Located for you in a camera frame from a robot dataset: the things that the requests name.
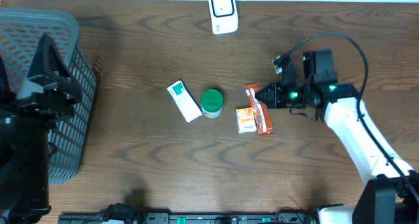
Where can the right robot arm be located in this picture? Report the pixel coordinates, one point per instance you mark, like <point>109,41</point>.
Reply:
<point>390,193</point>

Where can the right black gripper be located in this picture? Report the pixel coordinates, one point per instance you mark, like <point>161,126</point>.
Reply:
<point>275,101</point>

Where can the grey plastic basket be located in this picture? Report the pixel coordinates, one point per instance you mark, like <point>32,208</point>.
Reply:
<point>21,30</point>

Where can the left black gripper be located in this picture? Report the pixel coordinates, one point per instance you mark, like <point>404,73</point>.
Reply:
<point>48,90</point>

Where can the white green Panadol box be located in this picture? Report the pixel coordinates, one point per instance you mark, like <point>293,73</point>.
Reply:
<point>184,101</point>

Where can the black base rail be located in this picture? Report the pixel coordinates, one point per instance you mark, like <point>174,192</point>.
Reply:
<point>125,214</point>

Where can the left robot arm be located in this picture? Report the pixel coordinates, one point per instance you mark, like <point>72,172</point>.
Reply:
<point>25,124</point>

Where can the green lid jar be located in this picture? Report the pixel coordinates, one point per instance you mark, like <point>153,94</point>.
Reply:
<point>212,103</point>

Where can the small orange box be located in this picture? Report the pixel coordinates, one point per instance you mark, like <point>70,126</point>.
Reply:
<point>245,120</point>

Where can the white barcode scanner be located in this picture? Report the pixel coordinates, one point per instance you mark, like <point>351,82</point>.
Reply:
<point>224,16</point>

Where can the long orange sachet pack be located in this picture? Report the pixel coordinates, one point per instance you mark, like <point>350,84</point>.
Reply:
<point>261,113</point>

